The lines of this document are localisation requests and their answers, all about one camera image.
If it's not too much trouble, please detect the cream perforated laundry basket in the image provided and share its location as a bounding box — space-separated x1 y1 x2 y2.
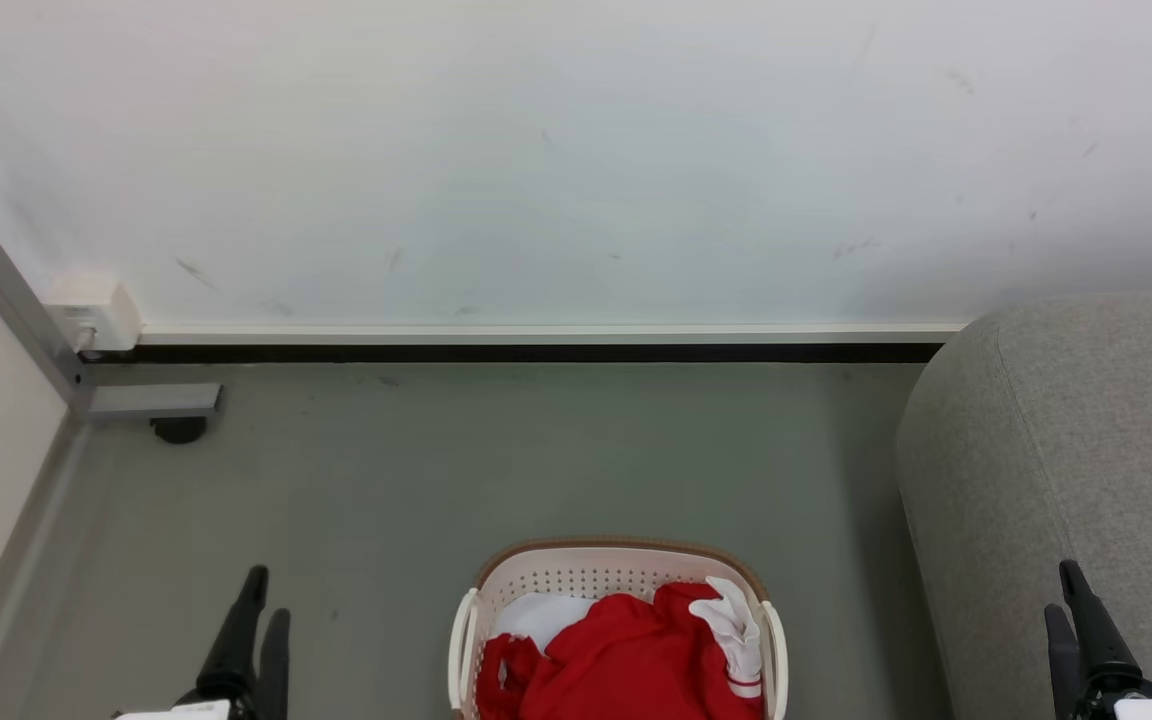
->
448 538 789 720

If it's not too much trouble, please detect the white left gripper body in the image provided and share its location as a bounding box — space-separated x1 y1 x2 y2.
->
114 686 259 720

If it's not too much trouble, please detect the white wall socket box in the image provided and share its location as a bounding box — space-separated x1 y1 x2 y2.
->
43 279 143 353

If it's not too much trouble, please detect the black round frame foot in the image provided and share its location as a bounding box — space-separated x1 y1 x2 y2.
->
150 417 209 446

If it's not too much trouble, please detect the red garment with white trim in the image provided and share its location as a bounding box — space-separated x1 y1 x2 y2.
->
476 576 767 720

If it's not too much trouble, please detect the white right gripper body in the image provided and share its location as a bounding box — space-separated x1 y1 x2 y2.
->
1074 676 1152 720

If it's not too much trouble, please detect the grey fabric sofa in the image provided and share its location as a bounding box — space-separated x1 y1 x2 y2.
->
895 291 1152 720

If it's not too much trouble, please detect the grey metal frame bar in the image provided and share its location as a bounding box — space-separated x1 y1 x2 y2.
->
0 202 224 421

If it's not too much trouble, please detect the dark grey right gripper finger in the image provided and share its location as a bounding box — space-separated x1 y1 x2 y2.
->
1058 559 1143 689
1043 604 1084 720

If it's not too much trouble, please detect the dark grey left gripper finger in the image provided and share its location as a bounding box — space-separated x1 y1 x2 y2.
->
257 608 292 720
198 565 270 703

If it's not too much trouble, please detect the white and black baseboard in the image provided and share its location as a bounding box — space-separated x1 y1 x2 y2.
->
81 321 969 365

